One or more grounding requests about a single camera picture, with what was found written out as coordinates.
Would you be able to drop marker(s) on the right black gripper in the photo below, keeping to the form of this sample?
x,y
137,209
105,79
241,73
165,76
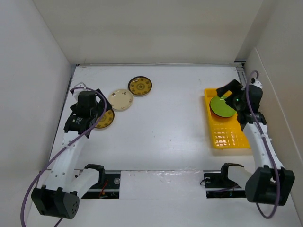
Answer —
x,y
234,86

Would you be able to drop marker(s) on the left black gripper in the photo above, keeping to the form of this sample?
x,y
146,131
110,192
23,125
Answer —
x,y
100,112

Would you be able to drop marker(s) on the cream plate with calligraphy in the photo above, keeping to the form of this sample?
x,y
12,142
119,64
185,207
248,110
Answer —
x,y
120,99

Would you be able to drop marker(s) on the green plate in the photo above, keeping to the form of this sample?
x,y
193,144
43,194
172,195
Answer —
x,y
220,108

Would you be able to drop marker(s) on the yellow patterned plate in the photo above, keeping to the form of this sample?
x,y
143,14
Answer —
x,y
140,86
106,120

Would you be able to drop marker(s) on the orange plate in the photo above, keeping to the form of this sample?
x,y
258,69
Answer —
x,y
222,118

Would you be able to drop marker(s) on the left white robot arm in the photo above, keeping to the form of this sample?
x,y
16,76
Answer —
x,y
60,194

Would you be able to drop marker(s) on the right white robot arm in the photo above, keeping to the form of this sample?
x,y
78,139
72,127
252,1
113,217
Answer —
x,y
271,183

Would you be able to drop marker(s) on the yellow plastic bin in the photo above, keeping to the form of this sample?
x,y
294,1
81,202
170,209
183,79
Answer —
x,y
223,134

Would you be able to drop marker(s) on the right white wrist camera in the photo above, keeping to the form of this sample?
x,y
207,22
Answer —
x,y
256,83

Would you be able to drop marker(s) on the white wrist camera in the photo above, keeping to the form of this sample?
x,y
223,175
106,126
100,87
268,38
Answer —
x,y
256,83
78,88

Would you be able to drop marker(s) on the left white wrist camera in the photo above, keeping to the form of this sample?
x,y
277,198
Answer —
x,y
78,88

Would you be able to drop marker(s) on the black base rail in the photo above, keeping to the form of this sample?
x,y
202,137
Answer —
x,y
160,185

